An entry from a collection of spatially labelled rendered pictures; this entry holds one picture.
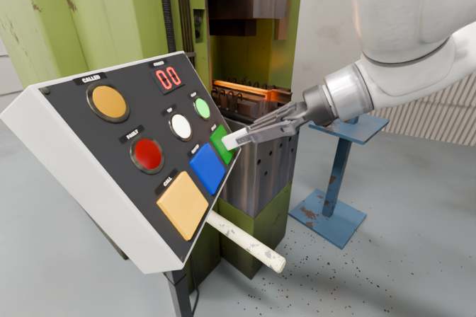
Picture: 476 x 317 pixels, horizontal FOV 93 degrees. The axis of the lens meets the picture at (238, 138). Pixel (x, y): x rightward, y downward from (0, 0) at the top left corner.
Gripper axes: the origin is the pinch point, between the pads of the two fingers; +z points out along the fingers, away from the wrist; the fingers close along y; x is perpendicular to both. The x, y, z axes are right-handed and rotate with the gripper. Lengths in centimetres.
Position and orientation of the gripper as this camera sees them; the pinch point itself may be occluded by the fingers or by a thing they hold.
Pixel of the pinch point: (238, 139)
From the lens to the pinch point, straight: 50.3
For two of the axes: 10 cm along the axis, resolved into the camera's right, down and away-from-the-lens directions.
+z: -8.4, 3.5, 4.2
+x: -4.8, -8.3, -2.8
